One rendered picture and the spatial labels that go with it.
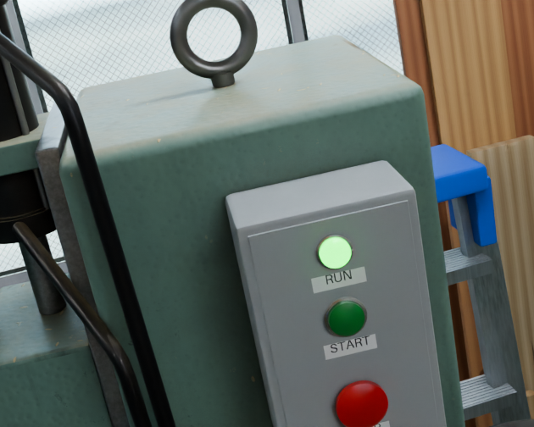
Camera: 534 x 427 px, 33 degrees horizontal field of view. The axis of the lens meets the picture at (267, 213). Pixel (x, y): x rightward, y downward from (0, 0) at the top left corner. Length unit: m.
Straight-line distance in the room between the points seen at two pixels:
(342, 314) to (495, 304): 1.12
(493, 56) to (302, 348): 1.58
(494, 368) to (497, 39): 0.75
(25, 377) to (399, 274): 0.26
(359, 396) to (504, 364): 1.14
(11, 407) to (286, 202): 0.25
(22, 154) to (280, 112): 0.17
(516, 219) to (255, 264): 1.54
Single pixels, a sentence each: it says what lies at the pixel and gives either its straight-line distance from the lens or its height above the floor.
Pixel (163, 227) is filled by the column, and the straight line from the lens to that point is 0.53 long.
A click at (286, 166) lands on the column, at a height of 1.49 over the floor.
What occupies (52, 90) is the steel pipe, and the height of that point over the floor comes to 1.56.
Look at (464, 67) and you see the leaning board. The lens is 2.01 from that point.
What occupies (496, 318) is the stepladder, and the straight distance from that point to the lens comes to 1.61.
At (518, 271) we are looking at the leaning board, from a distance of 2.03.
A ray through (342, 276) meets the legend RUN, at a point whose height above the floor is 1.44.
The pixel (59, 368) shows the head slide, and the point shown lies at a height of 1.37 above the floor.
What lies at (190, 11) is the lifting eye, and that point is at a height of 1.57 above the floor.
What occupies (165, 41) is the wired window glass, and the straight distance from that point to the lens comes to 2.07.
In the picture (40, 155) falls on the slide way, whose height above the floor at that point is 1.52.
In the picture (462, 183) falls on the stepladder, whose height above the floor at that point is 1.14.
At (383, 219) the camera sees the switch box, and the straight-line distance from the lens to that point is 0.49.
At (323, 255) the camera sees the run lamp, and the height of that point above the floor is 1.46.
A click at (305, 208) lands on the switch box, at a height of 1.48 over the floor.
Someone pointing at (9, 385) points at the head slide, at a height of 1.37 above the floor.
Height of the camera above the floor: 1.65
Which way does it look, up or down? 20 degrees down
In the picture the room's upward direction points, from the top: 11 degrees counter-clockwise
